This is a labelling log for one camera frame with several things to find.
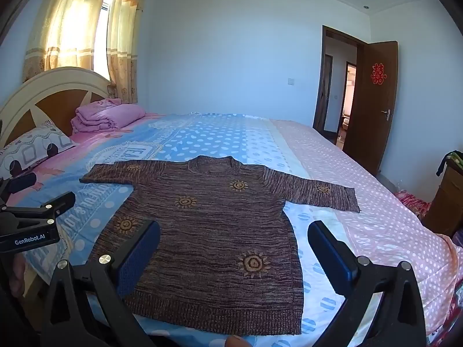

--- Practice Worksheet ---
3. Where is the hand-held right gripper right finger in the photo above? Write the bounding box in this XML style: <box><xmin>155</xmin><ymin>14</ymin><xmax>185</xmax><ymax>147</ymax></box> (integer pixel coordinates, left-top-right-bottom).
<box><xmin>307</xmin><ymin>220</ymin><xmax>427</xmax><ymax>347</ymax></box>

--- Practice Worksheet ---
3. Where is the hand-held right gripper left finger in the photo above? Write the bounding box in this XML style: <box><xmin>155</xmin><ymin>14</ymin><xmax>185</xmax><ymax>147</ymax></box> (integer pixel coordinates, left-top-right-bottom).
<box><xmin>38</xmin><ymin>220</ymin><xmax>161</xmax><ymax>347</ymax></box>

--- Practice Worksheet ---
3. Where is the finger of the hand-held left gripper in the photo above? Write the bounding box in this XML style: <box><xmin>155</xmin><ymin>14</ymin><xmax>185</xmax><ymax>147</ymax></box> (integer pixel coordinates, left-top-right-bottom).
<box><xmin>0</xmin><ymin>172</ymin><xmax>38</xmax><ymax>199</ymax></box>
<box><xmin>0</xmin><ymin>191</ymin><xmax>76</xmax><ymax>226</ymax></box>

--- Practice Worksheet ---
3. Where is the brown knitted sweater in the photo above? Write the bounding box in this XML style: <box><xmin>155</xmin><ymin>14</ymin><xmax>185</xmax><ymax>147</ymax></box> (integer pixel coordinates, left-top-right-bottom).
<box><xmin>79</xmin><ymin>155</ymin><xmax>361</xmax><ymax>337</ymax></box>

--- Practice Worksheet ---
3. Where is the person's left hand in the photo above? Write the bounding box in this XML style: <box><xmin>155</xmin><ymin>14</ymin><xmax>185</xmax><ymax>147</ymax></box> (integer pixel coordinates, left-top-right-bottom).
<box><xmin>8</xmin><ymin>256</ymin><xmax>29</xmax><ymax>299</ymax></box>

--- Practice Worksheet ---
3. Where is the patterned pillow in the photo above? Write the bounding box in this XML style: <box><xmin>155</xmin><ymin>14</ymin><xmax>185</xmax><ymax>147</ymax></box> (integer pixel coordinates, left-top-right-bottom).
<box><xmin>0</xmin><ymin>119</ymin><xmax>77</xmax><ymax>181</ymax></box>

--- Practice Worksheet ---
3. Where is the red patterned cloth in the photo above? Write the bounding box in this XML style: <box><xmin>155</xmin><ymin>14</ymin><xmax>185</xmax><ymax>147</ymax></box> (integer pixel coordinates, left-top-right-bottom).
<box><xmin>394</xmin><ymin>191</ymin><xmax>433</xmax><ymax>218</ymax></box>

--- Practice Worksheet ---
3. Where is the folded pink quilt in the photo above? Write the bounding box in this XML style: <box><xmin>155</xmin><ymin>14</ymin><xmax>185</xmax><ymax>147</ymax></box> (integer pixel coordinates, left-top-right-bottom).
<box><xmin>70</xmin><ymin>98</ymin><xmax>146</xmax><ymax>134</ymax></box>

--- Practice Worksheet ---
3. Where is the cream wooden headboard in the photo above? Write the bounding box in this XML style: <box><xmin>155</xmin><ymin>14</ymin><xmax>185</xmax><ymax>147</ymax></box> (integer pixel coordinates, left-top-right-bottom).
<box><xmin>0</xmin><ymin>67</ymin><xmax>116</xmax><ymax>149</ymax></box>

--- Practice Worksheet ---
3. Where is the wooden cabinet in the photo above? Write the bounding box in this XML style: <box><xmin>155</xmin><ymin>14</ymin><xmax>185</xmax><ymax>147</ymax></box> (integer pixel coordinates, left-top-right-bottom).
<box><xmin>423</xmin><ymin>152</ymin><xmax>463</xmax><ymax>239</ymax></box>

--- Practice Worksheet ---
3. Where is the brown wooden door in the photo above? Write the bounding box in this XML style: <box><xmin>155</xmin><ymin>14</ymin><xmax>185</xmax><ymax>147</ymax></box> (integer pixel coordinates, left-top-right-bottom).
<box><xmin>342</xmin><ymin>40</ymin><xmax>398</xmax><ymax>178</ymax></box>

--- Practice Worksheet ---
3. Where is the printed dotted blanket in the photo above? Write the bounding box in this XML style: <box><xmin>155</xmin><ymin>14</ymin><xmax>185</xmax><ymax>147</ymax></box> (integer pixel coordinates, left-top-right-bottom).
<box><xmin>22</xmin><ymin>111</ymin><xmax>463</xmax><ymax>347</ymax></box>

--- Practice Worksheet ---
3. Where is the dark cloth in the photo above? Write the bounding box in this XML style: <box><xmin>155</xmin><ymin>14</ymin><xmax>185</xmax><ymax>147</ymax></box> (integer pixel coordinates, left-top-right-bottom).
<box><xmin>436</xmin><ymin>150</ymin><xmax>463</xmax><ymax>178</ymax></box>

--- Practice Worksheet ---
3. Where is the yellow patterned curtain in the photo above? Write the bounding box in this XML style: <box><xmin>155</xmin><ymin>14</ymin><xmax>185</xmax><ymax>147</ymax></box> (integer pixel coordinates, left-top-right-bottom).
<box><xmin>22</xmin><ymin>0</ymin><xmax>113</xmax><ymax>82</ymax></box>
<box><xmin>106</xmin><ymin>0</ymin><xmax>150</xmax><ymax>105</ymax></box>

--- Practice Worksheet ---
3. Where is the red paper door decoration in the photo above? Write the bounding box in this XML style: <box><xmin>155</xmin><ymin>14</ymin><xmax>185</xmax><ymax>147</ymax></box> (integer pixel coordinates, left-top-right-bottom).
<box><xmin>371</xmin><ymin>63</ymin><xmax>387</xmax><ymax>85</ymax></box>

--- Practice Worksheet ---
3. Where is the brown door frame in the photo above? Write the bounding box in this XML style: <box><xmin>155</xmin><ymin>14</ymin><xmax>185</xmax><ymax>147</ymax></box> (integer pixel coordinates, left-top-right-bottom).
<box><xmin>313</xmin><ymin>25</ymin><xmax>370</xmax><ymax>141</ymax></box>

